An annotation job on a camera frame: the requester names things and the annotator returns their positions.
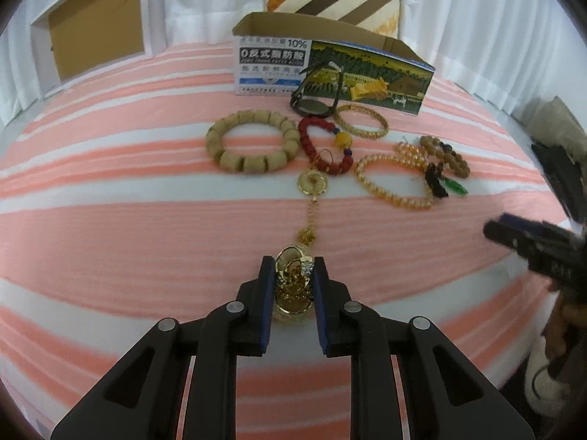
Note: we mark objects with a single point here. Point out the black green charm pendant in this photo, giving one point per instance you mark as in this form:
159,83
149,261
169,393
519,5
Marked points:
439,184

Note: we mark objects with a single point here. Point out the person right hand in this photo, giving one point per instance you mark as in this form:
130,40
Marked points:
565,314

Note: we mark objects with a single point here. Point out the printed cardboard box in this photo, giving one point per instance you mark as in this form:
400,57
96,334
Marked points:
309,57

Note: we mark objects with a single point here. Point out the gold pendant keychain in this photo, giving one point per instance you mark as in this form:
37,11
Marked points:
293,295

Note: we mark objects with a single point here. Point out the black wristwatch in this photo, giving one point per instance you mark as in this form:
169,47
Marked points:
320,90

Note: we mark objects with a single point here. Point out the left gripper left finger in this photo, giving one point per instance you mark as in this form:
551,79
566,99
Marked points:
140,397

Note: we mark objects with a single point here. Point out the gold chain bangle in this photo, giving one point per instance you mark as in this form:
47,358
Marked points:
362,133

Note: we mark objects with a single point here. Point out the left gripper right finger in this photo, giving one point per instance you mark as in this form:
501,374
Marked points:
408,380

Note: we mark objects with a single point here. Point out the pink white striped blanket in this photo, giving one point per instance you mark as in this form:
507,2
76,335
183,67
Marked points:
113,216

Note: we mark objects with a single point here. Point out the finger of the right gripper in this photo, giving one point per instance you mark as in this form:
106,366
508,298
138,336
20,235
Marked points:
514,227
521,246

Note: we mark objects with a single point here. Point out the white open cardboard box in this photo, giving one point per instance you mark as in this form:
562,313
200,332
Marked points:
71,38

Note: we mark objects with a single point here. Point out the white curtain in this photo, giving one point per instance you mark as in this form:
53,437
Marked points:
511,53

